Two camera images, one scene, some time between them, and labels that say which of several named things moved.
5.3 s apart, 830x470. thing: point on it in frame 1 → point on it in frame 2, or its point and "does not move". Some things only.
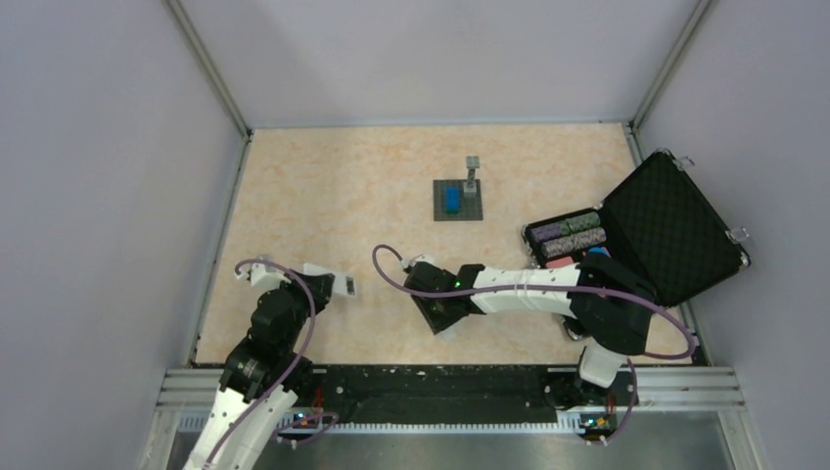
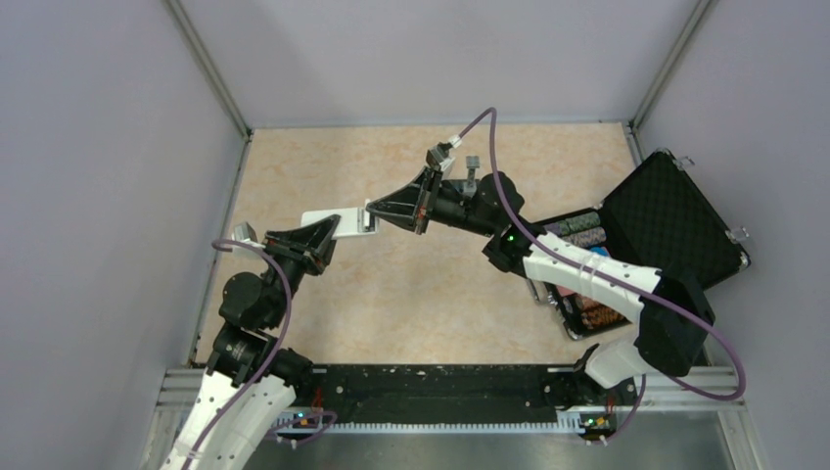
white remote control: [342, 284] → [351, 222]
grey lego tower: [473, 164] does not move
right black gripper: [437, 323] → [406, 208]
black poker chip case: [658, 225] does not move
